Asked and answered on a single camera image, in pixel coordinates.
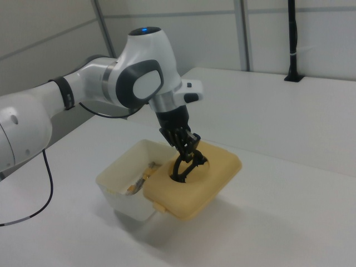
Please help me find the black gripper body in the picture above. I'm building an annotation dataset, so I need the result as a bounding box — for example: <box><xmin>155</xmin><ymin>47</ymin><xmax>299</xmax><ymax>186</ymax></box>
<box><xmin>155</xmin><ymin>105</ymin><xmax>192</xmax><ymax>133</ymax></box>

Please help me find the black lid handle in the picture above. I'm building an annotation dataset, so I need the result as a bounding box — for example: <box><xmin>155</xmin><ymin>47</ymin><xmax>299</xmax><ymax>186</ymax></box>
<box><xmin>170</xmin><ymin>150</ymin><xmax>209</xmax><ymax>184</ymax></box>

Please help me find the tan tool case lid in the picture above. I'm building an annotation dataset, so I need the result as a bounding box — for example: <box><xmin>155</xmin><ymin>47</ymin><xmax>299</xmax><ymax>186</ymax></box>
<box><xmin>142</xmin><ymin>140</ymin><xmax>243</xmax><ymax>222</ymax></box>

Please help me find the white plastic tool case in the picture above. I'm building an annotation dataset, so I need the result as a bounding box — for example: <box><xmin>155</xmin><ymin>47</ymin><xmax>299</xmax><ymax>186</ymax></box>
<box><xmin>96</xmin><ymin>139</ymin><xmax>179</xmax><ymax>223</ymax></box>

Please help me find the yellow tray in plastic wrap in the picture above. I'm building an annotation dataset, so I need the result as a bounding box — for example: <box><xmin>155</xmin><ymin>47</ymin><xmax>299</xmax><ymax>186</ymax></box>
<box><xmin>126</xmin><ymin>161</ymin><xmax>161</xmax><ymax>196</ymax></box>

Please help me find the black cable strap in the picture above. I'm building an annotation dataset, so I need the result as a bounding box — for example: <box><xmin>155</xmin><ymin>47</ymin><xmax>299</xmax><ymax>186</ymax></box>
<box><xmin>54</xmin><ymin>76</ymin><xmax>76</xmax><ymax>111</ymax></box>

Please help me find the grey partition post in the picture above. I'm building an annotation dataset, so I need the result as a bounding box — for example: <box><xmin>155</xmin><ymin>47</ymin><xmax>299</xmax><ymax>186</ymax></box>
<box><xmin>239</xmin><ymin>0</ymin><xmax>254</xmax><ymax>72</ymax></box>
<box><xmin>93</xmin><ymin>0</ymin><xmax>116</xmax><ymax>58</ymax></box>

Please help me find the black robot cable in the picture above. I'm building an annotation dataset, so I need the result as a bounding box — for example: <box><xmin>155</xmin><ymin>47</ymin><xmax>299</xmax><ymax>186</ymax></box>
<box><xmin>0</xmin><ymin>102</ymin><xmax>141</xmax><ymax>226</ymax></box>

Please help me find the black clamp pole mount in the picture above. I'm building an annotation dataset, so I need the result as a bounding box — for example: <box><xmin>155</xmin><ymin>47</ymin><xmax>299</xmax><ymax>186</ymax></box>
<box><xmin>284</xmin><ymin>0</ymin><xmax>304</xmax><ymax>83</ymax></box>

